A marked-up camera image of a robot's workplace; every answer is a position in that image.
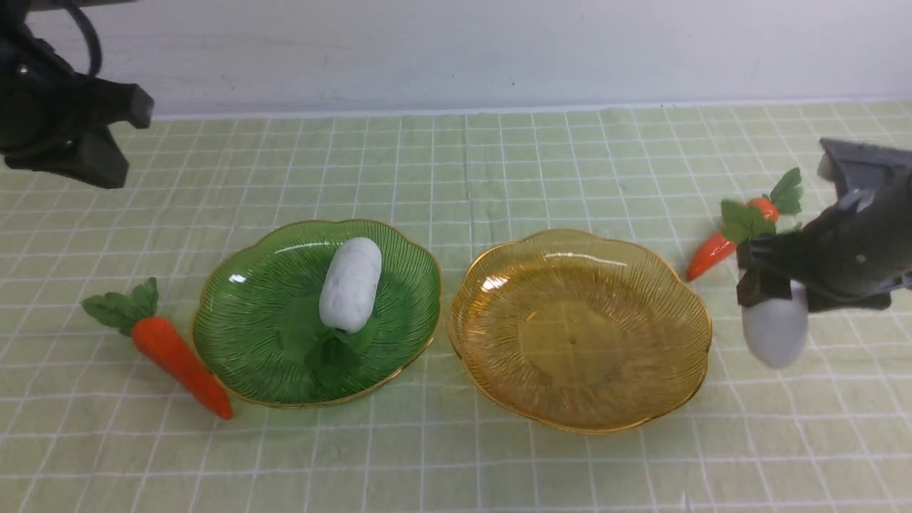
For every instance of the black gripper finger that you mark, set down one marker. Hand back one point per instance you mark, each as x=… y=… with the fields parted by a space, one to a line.
x=771 y=265
x=875 y=299
x=93 y=159
x=111 y=102

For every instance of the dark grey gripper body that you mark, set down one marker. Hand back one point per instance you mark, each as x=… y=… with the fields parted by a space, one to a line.
x=860 y=246

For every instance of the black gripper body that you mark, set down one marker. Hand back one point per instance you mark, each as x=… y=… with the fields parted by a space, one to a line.
x=33 y=74

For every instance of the white toy radish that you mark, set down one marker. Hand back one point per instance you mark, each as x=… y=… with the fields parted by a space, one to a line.
x=346 y=304
x=776 y=329

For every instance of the orange toy carrot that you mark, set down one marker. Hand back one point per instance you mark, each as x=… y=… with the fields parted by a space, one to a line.
x=712 y=249
x=135 y=315

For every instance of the amber ribbed plastic plate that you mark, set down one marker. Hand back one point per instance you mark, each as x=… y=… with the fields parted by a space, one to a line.
x=579 y=332

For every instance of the green ribbed plastic plate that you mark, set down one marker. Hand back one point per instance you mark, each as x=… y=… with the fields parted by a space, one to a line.
x=258 y=331

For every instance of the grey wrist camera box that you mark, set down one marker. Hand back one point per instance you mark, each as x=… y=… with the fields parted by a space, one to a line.
x=859 y=169

